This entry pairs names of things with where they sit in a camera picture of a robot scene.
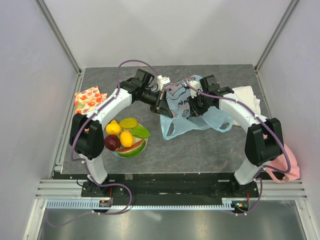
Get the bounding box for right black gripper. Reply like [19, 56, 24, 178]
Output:
[186, 91, 213, 117]

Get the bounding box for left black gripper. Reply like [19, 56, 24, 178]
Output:
[139, 88, 173, 119]

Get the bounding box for light blue plastic bag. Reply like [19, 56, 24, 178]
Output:
[160, 80, 234, 140]

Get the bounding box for green fake starfruit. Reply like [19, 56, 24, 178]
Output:
[131, 125, 151, 139]

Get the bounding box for yellow fake mango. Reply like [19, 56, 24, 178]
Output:
[119, 117, 139, 129]

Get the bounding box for yellow fake lemon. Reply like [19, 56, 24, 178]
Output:
[105, 120, 122, 136]
[119, 131, 135, 148]

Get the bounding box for fake watermelon slice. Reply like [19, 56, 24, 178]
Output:
[116, 139, 147, 158]

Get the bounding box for red fake apple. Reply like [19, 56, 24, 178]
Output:
[104, 134, 121, 151]

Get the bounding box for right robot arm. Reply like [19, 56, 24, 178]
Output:
[184, 75, 285, 197]

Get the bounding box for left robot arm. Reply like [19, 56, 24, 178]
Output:
[69, 69, 173, 197]

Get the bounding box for cream and blue plate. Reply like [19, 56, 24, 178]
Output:
[112, 135, 149, 158]

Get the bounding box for white folded cloth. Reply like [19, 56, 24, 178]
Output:
[232, 86, 261, 114]

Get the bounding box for floral orange napkin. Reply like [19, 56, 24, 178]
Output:
[74, 86, 108, 115]

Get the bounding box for pink cap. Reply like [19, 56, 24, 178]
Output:
[266, 144, 300, 183]

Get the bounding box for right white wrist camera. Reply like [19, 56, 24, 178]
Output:
[188, 80, 201, 99]

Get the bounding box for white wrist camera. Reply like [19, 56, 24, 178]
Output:
[188, 80, 201, 99]
[156, 75, 171, 91]

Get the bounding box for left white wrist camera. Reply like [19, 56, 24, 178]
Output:
[156, 75, 171, 91]

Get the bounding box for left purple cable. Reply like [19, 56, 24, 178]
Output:
[46, 59, 160, 227]

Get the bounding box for purple cable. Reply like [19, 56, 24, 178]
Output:
[46, 59, 160, 227]
[184, 79, 292, 175]

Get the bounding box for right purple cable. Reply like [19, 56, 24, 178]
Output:
[184, 79, 292, 175]

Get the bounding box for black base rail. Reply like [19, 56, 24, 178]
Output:
[81, 172, 259, 199]

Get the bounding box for slotted cable duct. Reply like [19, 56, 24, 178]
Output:
[46, 199, 237, 211]

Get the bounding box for right aluminium frame post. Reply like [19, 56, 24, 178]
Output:
[254, 0, 300, 74]

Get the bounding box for aluminium frame post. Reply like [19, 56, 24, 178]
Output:
[35, 0, 82, 75]
[254, 0, 300, 74]

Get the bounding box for left aluminium frame post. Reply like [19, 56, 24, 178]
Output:
[35, 0, 82, 75]

